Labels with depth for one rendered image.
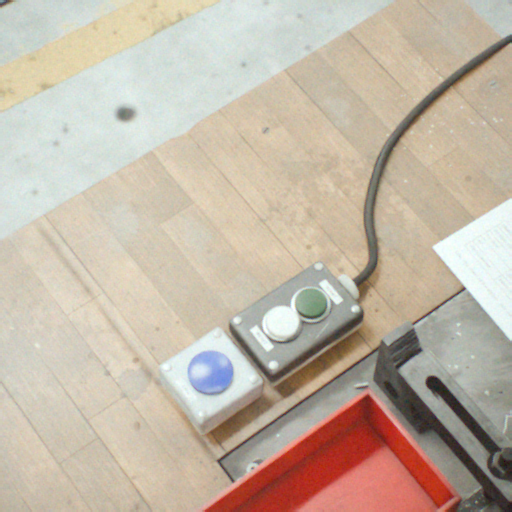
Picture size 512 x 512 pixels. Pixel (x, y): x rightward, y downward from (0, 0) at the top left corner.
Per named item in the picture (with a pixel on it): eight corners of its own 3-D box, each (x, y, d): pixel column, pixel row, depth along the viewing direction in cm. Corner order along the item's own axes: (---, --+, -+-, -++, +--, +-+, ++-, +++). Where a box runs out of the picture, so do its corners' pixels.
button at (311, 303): (287, 308, 121) (288, 298, 120) (313, 291, 122) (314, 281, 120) (307, 331, 120) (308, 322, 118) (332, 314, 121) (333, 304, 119)
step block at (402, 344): (372, 379, 120) (381, 338, 112) (397, 361, 121) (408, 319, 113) (419, 434, 118) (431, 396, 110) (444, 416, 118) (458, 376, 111)
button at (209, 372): (179, 374, 118) (178, 365, 116) (216, 349, 119) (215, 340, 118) (205, 408, 117) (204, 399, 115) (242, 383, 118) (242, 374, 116)
